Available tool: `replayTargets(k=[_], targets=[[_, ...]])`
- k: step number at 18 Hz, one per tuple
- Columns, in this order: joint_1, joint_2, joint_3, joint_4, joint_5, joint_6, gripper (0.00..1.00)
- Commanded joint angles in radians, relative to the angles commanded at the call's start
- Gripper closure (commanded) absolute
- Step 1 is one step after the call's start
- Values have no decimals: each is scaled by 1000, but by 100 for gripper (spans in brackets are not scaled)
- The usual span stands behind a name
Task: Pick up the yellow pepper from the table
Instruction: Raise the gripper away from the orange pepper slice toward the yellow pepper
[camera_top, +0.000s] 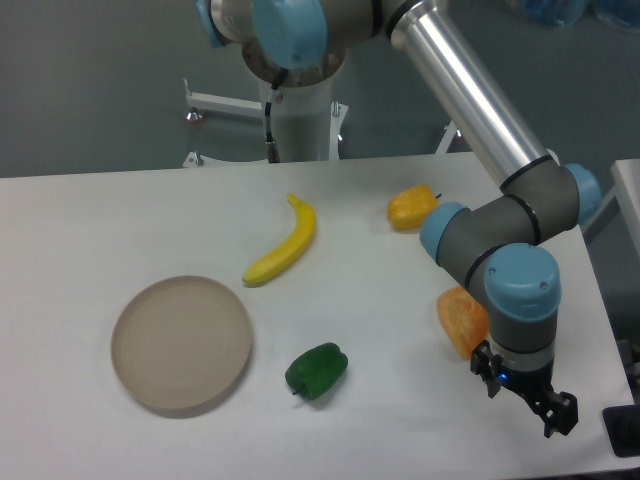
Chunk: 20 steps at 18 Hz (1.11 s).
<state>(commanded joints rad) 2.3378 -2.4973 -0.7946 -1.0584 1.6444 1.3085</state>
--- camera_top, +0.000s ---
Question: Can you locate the yellow bell pepper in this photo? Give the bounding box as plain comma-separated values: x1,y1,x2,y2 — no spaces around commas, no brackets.
387,184,441,231

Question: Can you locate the orange bell pepper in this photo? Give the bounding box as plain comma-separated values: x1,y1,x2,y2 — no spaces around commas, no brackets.
436,286,489,360

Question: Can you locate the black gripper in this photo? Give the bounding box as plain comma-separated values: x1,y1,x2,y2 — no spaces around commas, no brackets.
470,340,579,438

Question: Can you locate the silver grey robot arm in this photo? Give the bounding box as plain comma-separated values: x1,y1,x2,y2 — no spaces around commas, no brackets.
195,1,601,435

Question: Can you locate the yellow banana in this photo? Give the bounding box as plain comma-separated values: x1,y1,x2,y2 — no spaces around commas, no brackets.
242,193,317,288

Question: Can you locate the black device at table edge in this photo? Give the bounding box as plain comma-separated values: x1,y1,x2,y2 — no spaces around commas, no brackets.
602,404,639,458

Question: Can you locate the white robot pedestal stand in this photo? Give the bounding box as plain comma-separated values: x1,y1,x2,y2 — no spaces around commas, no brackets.
181,74,464,169

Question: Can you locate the green bell pepper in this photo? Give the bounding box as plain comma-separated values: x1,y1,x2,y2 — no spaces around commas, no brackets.
285,342,349,401

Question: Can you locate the beige round plate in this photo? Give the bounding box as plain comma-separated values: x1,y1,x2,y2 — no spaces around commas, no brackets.
110,276,253,418

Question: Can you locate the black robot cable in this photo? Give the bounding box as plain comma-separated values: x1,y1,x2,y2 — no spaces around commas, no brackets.
264,68,290,164

